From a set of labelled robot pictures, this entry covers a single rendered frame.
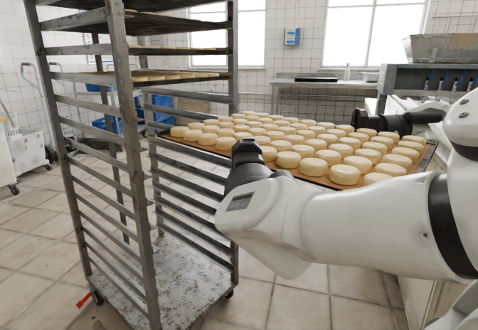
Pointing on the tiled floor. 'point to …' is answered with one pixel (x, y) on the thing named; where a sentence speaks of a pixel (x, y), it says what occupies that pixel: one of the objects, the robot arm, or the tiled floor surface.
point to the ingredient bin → (8, 176)
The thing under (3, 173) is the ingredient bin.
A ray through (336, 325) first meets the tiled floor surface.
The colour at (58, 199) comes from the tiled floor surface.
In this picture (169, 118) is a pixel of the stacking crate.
